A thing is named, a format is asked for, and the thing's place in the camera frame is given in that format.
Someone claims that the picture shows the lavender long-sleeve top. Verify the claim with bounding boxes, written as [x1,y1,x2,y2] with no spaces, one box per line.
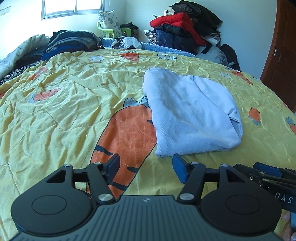
[142,68,243,157]

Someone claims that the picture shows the folded dark clothes stack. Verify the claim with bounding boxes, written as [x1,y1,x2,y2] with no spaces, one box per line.
[41,30,102,61]

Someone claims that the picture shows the dark clothes pile on chair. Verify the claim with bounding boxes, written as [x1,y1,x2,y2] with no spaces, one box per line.
[145,1,223,55]

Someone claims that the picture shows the person's right hand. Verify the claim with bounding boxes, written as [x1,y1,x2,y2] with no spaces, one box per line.
[280,212,296,241]

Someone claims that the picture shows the yellow cartoon quilt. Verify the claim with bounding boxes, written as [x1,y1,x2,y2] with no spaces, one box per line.
[1,49,295,240]

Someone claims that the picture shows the brown wooden door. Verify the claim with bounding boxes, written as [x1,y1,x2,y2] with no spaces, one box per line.
[260,1,295,112]

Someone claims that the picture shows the black backpack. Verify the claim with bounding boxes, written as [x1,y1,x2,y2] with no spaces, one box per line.
[220,44,241,71]

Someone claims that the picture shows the white plastic bag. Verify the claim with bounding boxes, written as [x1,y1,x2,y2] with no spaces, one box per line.
[112,36,142,49]

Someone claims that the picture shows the grey patterned blanket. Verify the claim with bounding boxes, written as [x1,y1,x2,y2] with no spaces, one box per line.
[1,34,50,85]

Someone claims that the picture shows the green plastic stool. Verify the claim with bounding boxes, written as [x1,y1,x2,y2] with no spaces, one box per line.
[97,21,132,39]

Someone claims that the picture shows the floral white pillow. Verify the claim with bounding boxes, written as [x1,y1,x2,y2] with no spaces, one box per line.
[98,10,121,38]

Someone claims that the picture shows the red puffer jacket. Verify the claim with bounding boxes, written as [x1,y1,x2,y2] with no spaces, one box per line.
[150,13,206,46]

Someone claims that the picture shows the window with grey frame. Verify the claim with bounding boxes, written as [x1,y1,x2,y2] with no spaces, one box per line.
[42,0,105,20]

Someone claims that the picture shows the white wall switch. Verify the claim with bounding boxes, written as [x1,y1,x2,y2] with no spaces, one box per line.
[0,6,11,16]

